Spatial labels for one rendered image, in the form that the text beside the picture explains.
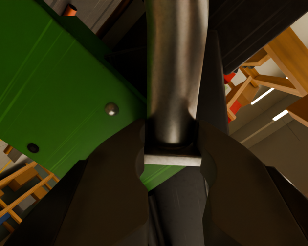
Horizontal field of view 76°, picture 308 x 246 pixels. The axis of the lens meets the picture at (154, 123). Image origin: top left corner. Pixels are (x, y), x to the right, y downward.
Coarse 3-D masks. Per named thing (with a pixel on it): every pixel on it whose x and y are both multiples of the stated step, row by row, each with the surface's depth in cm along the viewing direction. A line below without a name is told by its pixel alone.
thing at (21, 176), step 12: (24, 168) 528; (12, 180) 507; (24, 180) 521; (48, 180) 580; (0, 192) 460; (36, 192) 523; (0, 204) 442; (12, 204) 454; (24, 204) 479; (0, 216) 427; (12, 216) 445; (12, 228) 465
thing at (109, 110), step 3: (111, 102) 15; (105, 105) 15; (108, 105) 15; (111, 105) 15; (114, 105) 15; (105, 108) 15; (108, 108) 15; (111, 108) 15; (114, 108) 15; (117, 108) 15; (105, 111) 15; (108, 111) 15; (111, 111) 15; (114, 111) 15; (117, 111) 15; (108, 114) 15; (111, 114) 15; (114, 114) 15
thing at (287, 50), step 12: (288, 36) 74; (264, 48) 83; (276, 48) 76; (288, 48) 75; (300, 48) 74; (276, 60) 81; (288, 60) 76; (300, 60) 75; (288, 72) 79; (300, 72) 76; (300, 84) 78
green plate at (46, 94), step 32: (0, 0) 12; (32, 0) 12; (0, 32) 13; (32, 32) 13; (64, 32) 12; (0, 64) 14; (32, 64) 14; (64, 64) 13; (96, 64) 13; (0, 96) 15; (32, 96) 15; (64, 96) 15; (96, 96) 14; (128, 96) 14; (0, 128) 16; (32, 128) 16; (64, 128) 16; (96, 128) 16; (64, 160) 18
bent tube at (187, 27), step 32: (160, 0) 8; (192, 0) 8; (160, 32) 9; (192, 32) 9; (160, 64) 10; (192, 64) 9; (160, 96) 10; (192, 96) 10; (160, 128) 11; (192, 128) 12; (160, 160) 11; (192, 160) 11
